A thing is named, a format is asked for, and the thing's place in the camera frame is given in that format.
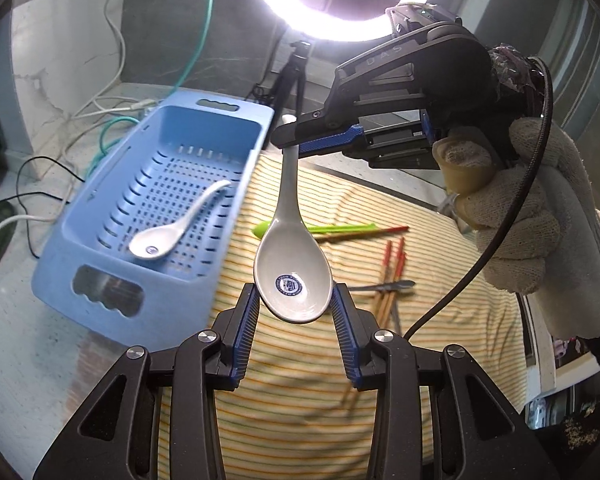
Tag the person's right hand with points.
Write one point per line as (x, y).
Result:
(555, 240)

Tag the yellow striped cloth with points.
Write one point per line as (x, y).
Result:
(290, 410)

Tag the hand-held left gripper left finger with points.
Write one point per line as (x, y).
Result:
(247, 330)

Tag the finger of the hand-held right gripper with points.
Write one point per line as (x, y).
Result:
(330, 141)
(310, 127)

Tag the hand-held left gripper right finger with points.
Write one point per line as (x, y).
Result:
(345, 340)

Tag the metal fork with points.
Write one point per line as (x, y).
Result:
(385, 287)

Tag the black tripod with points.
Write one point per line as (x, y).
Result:
(292, 75)

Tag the white ceramic spoon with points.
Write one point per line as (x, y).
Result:
(160, 240)
(290, 260)

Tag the blue plastic basket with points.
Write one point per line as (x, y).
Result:
(180, 125)

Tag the green plastic spoon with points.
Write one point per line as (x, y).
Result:
(262, 230)

